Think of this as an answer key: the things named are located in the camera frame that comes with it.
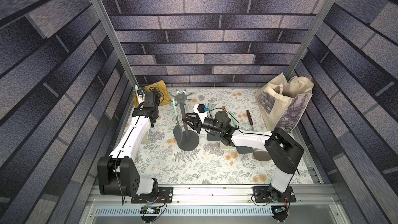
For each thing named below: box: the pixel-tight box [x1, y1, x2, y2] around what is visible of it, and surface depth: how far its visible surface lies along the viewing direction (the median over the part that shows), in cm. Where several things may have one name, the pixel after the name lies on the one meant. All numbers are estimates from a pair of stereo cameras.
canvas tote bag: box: [254, 72, 315, 134], surface depth 89 cm
